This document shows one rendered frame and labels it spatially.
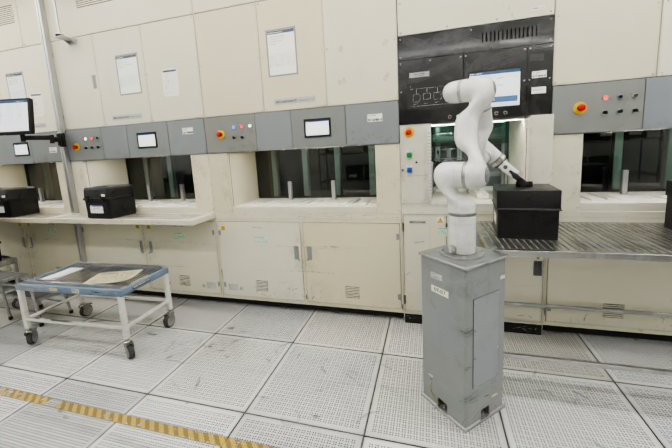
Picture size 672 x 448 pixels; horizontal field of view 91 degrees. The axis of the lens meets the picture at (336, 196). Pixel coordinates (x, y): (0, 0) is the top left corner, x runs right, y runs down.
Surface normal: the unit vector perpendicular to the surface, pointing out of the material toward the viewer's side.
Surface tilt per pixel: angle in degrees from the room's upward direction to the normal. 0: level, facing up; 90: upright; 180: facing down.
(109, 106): 90
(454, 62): 90
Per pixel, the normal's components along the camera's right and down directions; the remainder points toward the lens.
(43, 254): -0.27, 0.15
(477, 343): 0.49, 0.10
